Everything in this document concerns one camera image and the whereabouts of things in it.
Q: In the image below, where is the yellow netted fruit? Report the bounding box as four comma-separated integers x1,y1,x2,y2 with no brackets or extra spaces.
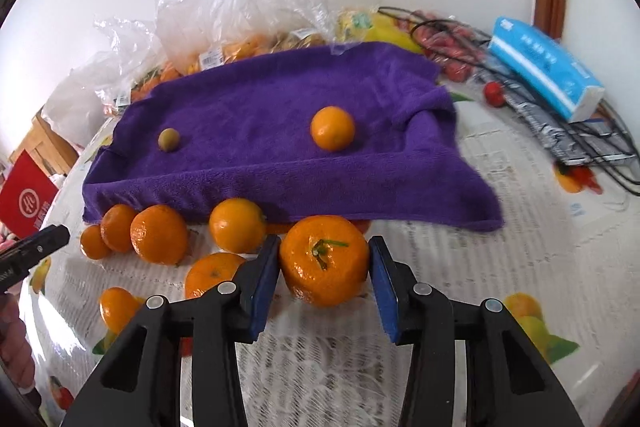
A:
335,9,423,54

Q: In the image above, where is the purple towel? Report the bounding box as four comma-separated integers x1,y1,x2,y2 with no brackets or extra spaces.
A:
81,43,503,233

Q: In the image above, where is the large mandarin with green stem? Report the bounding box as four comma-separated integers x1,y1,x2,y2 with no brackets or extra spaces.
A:
278,215,371,308

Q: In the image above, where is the small orange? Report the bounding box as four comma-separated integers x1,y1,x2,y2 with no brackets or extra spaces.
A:
99,287,146,334
80,224,113,261

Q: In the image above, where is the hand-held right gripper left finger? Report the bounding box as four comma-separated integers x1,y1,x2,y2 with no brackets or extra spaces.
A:
60,234,283,427

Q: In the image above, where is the smooth orange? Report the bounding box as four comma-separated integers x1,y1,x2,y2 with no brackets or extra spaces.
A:
208,198,267,254
310,106,357,152

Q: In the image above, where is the small clear plastic bag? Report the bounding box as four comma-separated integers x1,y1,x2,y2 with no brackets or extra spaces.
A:
94,16,171,115

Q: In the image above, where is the white plastic bag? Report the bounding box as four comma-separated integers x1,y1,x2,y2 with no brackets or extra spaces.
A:
42,52,132,145

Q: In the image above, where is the red box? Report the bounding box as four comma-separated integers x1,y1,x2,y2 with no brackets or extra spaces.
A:
0,153,60,240

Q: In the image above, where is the red tomato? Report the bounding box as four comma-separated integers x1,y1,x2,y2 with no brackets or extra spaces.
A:
482,81,506,108

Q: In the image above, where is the wooden furniture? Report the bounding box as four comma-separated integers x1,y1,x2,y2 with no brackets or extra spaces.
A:
10,107,81,180

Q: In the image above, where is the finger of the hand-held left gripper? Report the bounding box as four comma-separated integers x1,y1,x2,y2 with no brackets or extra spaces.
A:
0,225,71,273

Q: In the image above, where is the black wire rack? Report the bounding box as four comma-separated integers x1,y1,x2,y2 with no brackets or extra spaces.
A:
377,7,640,198

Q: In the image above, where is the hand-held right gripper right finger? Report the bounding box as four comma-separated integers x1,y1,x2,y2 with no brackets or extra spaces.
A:
368,235,586,427

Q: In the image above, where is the bag of brown fruits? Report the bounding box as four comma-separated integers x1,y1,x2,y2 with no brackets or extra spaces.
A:
272,27,333,54

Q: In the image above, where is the bag of red tomatoes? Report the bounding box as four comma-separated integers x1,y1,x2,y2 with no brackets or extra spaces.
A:
400,9,488,82

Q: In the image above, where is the grey patterned packet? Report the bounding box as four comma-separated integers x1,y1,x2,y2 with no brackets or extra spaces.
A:
500,79,596,165

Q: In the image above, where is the person's left hand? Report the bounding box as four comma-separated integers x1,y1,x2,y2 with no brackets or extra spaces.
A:
0,294,37,395

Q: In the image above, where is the small green-brown fruit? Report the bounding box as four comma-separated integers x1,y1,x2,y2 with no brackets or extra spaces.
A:
158,128,181,154

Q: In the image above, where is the blue tissue pack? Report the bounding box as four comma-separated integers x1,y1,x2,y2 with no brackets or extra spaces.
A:
487,17,606,122

